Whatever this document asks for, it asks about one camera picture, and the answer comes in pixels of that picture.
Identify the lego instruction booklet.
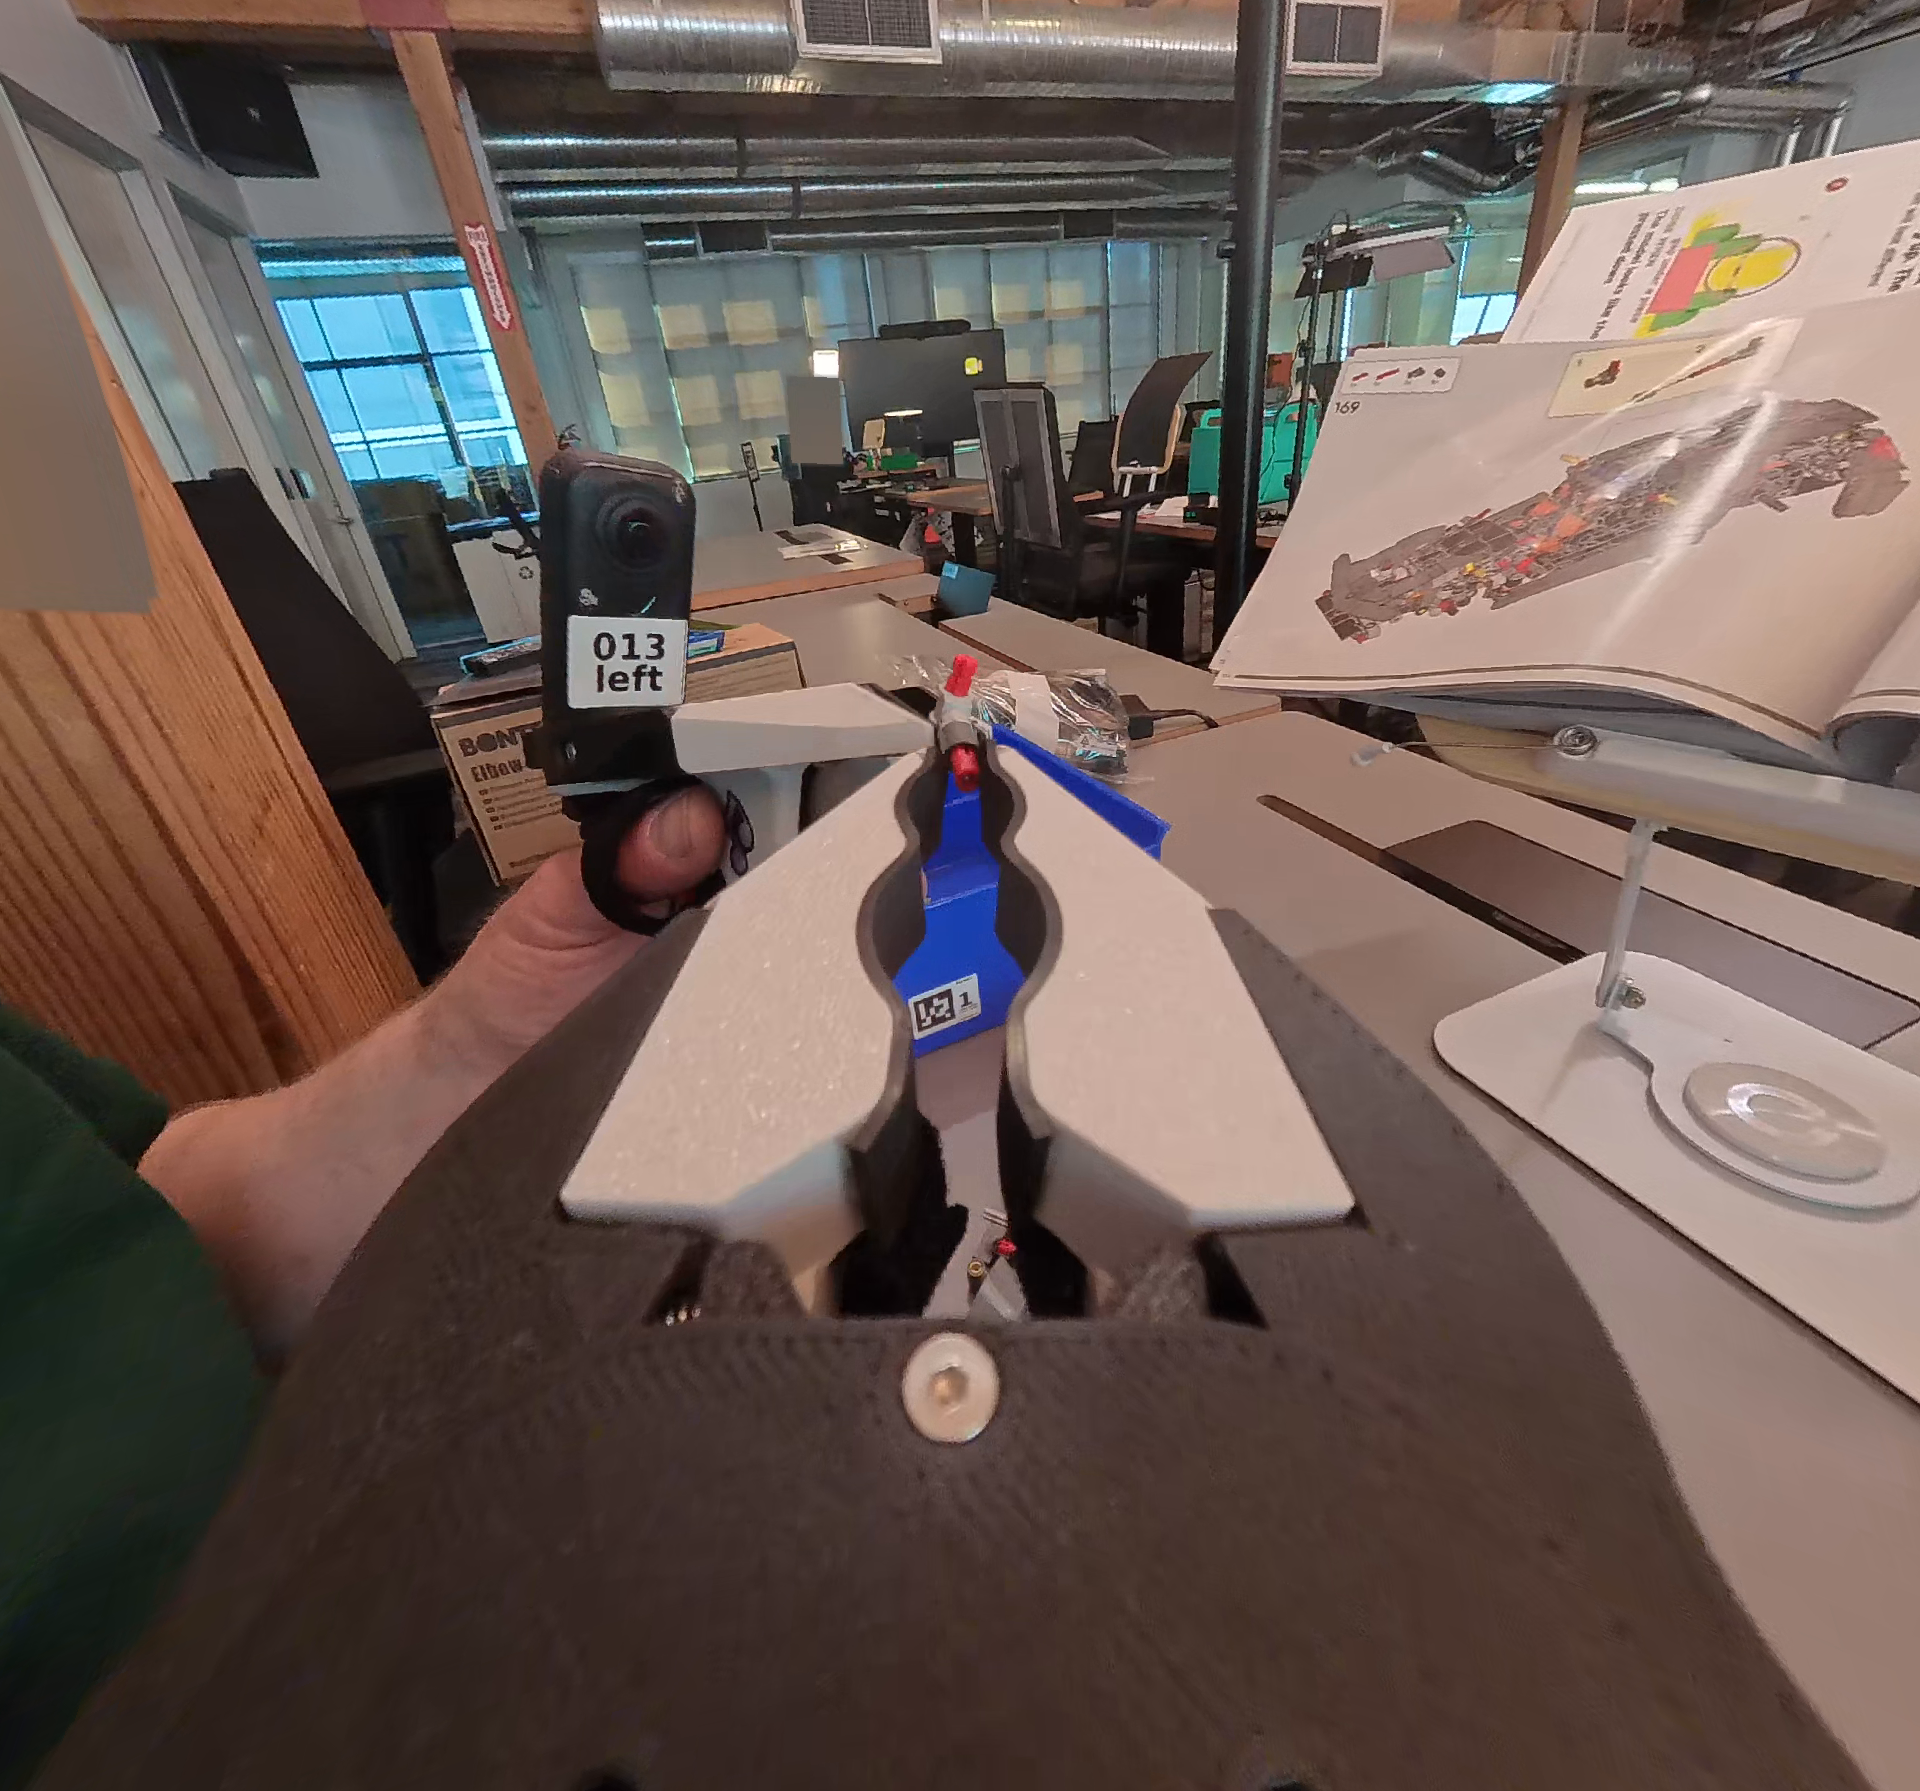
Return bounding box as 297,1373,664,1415
1207,143,1920,791

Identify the black wall speaker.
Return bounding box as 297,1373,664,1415
166,52,319,181

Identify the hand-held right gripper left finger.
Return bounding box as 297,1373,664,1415
559,749,945,1313

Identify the white air vent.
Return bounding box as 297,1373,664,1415
783,0,945,67
1287,0,1390,79

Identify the black pole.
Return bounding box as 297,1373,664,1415
1207,0,1298,623

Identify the white book stand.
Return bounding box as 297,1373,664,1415
1417,711,1920,1212

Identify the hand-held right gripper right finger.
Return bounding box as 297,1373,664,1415
984,742,1358,1309

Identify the brown cardboard box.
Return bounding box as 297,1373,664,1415
432,620,806,884

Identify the red and grey lego piece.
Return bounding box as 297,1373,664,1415
931,651,995,795

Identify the silver ventilation duct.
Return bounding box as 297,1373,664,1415
592,0,1846,120

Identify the green plastic container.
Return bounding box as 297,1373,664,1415
1185,400,1324,510

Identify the wood backed chair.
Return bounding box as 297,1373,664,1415
1109,350,1216,503

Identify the pile of clear plastic bags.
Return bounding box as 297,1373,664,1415
892,658,1136,780

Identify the person's left hand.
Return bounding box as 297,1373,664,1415
418,791,724,1072

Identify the black leaning board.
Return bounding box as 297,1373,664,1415
173,468,460,984

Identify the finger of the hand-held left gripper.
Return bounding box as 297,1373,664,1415
667,684,940,775

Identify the blue bin with white tag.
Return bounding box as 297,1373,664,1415
892,724,1177,1062

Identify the black monitor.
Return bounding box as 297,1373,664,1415
839,321,1011,460

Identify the person's left forearm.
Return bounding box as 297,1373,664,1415
138,989,498,1373

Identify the black mesh office chair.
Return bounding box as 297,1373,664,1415
973,383,1142,623

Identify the studio light panel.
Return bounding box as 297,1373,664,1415
1320,220,1464,284

